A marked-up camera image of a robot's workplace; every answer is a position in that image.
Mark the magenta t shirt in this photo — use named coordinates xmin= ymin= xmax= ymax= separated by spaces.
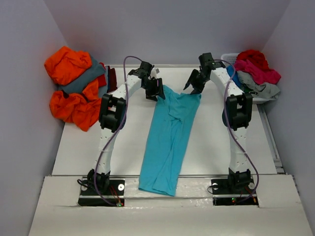
xmin=234 ymin=59 xmax=281 ymax=85

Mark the blue t shirt in basket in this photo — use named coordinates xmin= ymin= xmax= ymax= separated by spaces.
xmin=226 ymin=65 xmax=242 ymax=89

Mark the white plastic laundry basket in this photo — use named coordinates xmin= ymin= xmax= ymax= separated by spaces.
xmin=220 ymin=53 xmax=276 ymax=104

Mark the dark red folded shirt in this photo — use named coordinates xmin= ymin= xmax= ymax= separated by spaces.
xmin=97 ymin=62 xmax=117 ymax=97

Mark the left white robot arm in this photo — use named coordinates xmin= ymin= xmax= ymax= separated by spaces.
xmin=87 ymin=61 xmax=165 ymax=195

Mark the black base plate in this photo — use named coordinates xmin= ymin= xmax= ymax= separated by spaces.
xmin=77 ymin=178 xmax=126 ymax=207
xmin=207 ymin=178 xmax=259 ymax=206

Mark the red t shirt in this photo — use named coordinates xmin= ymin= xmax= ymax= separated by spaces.
xmin=237 ymin=49 xmax=270 ymax=71

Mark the orange t shirt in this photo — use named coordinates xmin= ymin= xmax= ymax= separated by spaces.
xmin=44 ymin=46 xmax=108 ymax=132

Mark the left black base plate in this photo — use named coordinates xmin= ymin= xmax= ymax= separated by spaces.
xmin=77 ymin=178 xmax=126 ymax=207

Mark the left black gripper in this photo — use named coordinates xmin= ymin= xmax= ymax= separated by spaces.
xmin=142 ymin=78 xmax=166 ymax=102

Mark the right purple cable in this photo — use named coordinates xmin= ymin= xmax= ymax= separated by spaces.
xmin=214 ymin=59 xmax=260 ymax=205

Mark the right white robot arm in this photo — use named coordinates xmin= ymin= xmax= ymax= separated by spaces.
xmin=185 ymin=53 xmax=254 ymax=195

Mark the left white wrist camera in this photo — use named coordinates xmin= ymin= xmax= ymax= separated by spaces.
xmin=150 ymin=68 xmax=159 ymax=79

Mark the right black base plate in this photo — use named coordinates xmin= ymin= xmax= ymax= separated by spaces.
xmin=207 ymin=178 xmax=259 ymax=206

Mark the grey t shirt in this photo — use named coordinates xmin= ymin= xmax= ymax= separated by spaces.
xmin=237 ymin=71 xmax=281 ymax=99

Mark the teal t shirt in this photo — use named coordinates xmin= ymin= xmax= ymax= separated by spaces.
xmin=138 ymin=86 xmax=201 ymax=196

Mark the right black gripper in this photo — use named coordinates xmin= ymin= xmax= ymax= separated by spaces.
xmin=185 ymin=68 xmax=209 ymax=95

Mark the purple cable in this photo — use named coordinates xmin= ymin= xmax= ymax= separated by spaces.
xmin=214 ymin=59 xmax=260 ymax=205
xmin=93 ymin=56 xmax=143 ymax=207

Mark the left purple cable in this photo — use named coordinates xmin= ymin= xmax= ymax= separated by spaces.
xmin=93 ymin=56 xmax=143 ymax=207

